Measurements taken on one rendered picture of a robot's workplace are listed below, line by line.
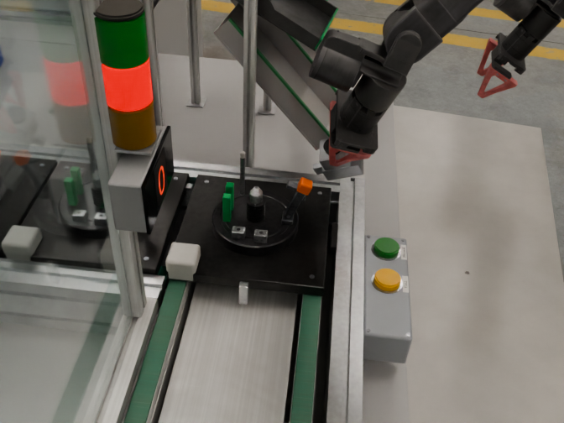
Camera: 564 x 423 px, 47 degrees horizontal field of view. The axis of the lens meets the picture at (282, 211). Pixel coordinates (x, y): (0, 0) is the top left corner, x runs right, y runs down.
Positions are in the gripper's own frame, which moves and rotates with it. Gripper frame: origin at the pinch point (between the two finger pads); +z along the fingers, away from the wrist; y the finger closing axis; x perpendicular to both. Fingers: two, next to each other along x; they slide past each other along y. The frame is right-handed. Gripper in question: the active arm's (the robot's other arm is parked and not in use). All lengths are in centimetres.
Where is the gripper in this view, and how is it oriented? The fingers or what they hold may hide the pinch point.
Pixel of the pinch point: (335, 150)
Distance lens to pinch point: 105.7
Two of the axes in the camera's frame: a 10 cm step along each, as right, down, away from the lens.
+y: -0.5, 8.7, -4.9
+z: -3.0, 4.6, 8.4
